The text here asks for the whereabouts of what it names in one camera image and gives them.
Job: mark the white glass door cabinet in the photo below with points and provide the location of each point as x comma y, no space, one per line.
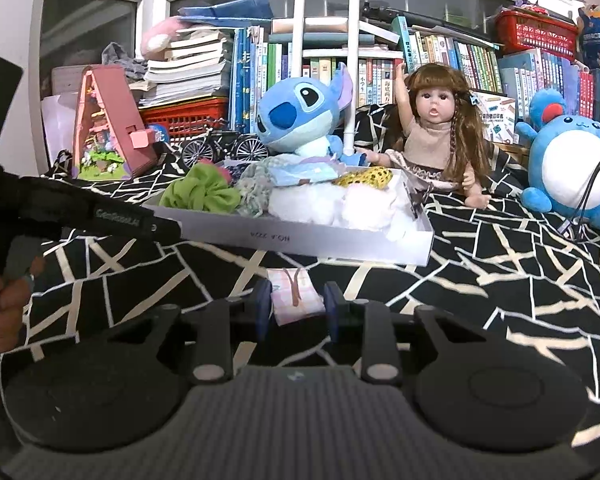
95,10

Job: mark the black model bicycle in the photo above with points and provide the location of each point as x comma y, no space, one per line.
220,140

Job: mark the green scrunchie with bell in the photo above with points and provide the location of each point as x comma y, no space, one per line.
195,192

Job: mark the pink checked packet with bow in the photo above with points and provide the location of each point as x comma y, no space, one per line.
292,292

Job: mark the grey cloth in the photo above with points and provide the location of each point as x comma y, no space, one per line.
120,57

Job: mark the gold sequin pouch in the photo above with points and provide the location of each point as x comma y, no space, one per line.
365,177

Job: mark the light blue tissue packet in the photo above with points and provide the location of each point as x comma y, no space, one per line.
300,172

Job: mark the red basket under book stack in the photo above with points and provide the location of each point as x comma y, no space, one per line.
190,117

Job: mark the blue cartoon carton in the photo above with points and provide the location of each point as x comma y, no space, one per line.
597,45

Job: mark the blue alien plush toy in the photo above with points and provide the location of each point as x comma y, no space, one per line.
290,110

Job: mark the round blue white plush toy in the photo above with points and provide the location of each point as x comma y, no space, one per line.
565,160

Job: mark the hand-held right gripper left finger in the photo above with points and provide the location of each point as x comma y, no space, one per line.
262,307

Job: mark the black patterned blanket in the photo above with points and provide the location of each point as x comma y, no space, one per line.
505,270

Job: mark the small blue ball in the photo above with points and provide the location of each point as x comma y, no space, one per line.
161,134

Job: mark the white cardboard box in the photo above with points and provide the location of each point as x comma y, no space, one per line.
330,245

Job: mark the pink plush toy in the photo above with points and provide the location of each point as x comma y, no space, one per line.
155,37

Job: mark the white board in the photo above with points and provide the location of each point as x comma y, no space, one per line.
57,125

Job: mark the stack of paper books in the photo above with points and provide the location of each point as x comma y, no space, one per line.
190,75

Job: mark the white printed carton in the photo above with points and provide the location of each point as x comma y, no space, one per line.
497,115

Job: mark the grey grid board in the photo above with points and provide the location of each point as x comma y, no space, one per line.
67,80

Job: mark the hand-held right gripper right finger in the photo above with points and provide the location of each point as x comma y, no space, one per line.
335,310

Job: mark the row of upright books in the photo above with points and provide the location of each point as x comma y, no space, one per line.
430,50

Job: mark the green checked cloth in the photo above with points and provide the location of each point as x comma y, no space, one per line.
255,185

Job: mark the person's left hand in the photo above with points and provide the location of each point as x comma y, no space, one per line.
10,320

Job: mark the long-haired baby doll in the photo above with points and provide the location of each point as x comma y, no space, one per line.
435,150

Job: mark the pink triangular house model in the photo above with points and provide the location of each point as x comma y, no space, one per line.
120,125

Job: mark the blue paper folder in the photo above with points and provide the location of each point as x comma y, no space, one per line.
225,10

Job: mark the white fluffy plush toy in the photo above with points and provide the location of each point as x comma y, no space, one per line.
300,205

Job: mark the red basket on books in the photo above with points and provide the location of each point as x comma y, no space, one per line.
535,35

